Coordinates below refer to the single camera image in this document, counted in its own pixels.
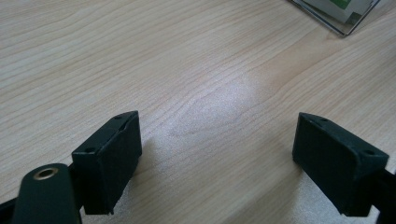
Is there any white and green packet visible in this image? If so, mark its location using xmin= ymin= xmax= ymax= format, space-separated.
xmin=302 ymin=0 xmax=372 ymax=24

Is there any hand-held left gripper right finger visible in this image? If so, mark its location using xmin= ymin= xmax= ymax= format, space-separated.
xmin=291 ymin=111 xmax=390 ymax=217

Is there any clear plastic box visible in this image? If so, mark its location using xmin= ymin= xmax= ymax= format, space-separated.
xmin=288 ymin=0 xmax=382 ymax=36

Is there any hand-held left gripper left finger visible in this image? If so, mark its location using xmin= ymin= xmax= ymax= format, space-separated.
xmin=71 ymin=110 xmax=143 ymax=216

